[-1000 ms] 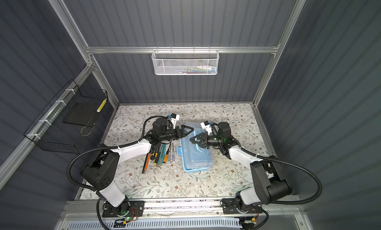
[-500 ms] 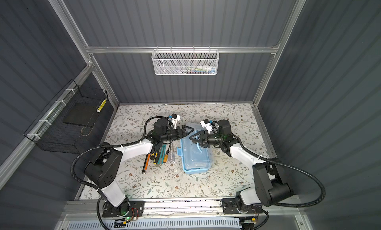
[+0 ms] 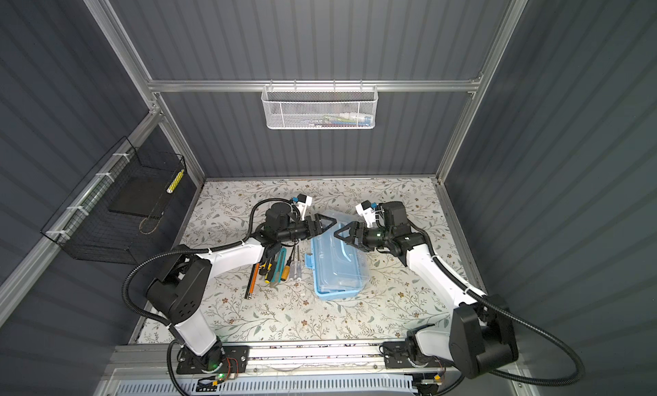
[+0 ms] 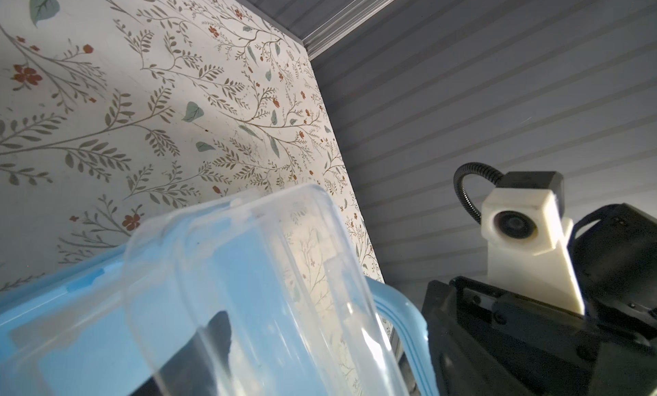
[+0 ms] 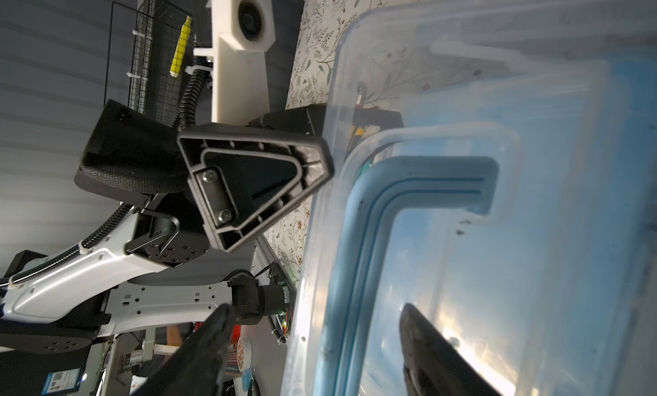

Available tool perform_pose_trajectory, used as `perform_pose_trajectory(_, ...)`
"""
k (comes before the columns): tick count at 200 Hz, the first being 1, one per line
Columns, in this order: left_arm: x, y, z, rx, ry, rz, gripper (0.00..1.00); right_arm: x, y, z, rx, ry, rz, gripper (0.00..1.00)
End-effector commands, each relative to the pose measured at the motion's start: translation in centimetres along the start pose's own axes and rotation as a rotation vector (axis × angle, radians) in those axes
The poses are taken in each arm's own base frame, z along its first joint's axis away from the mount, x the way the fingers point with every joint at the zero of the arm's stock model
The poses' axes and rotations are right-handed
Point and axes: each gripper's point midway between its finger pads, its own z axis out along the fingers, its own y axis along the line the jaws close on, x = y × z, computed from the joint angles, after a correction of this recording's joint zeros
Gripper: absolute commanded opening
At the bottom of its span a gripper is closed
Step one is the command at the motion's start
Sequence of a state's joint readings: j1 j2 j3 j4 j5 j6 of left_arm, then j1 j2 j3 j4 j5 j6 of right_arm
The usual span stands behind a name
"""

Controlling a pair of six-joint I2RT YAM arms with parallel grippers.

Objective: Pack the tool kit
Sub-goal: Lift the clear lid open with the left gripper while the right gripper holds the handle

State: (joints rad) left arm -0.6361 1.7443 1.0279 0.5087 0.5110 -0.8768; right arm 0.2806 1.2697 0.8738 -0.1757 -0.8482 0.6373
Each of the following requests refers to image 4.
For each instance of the light blue plastic tool box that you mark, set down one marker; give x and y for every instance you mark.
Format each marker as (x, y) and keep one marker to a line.
(405, 324)

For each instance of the clear tool box lid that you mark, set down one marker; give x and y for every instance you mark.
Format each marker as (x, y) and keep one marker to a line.
(301, 220)

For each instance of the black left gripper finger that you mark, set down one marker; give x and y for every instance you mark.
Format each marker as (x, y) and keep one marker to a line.
(189, 370)

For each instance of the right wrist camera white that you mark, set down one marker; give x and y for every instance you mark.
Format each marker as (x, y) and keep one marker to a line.
(523, 221)

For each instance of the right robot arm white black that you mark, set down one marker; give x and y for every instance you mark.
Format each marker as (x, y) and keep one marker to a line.
(614, 255)

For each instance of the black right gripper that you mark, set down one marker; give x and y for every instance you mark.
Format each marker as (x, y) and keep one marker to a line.
(488, 341)

